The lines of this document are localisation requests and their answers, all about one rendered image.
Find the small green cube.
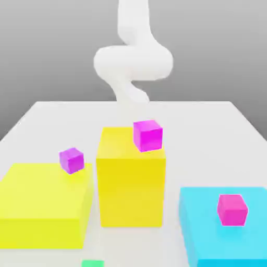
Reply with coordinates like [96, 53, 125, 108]
[81, 260, 105, 267]

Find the small magenta cube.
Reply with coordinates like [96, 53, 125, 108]
[133, 119, 164, 153]

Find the large cyan box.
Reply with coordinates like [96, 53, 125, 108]
[178, 186, 267, 267]

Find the small pink cube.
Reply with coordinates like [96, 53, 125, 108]
[216, 193, 249, 227]

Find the small purple cube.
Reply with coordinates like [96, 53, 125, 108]
[58, 147, 85, 175]

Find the large lime yellow box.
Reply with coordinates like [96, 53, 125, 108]
[0, 162, 94, 250]

